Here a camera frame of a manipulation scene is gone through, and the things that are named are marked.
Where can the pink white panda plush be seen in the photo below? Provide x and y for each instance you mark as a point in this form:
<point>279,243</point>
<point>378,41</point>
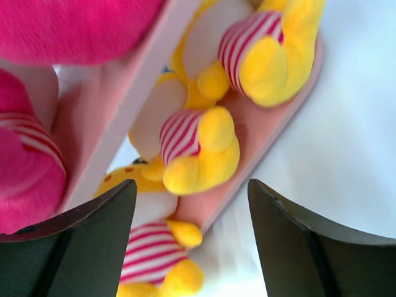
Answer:
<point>33,176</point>
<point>73,32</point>

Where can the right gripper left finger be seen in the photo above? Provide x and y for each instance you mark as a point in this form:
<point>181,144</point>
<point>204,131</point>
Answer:
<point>77,253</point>

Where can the yellow plush toy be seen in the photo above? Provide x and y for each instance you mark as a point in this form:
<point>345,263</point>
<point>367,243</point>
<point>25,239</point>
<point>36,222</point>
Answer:
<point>262,49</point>
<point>189,150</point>
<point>156,262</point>

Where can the yellow plush toy under shelf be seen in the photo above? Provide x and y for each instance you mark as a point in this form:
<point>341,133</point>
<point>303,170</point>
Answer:
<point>262,49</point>

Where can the pink three-tier shelf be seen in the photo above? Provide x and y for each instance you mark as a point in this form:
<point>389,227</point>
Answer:
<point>98,104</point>

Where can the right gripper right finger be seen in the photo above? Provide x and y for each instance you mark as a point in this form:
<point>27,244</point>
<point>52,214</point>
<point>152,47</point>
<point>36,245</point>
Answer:
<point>302,253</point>

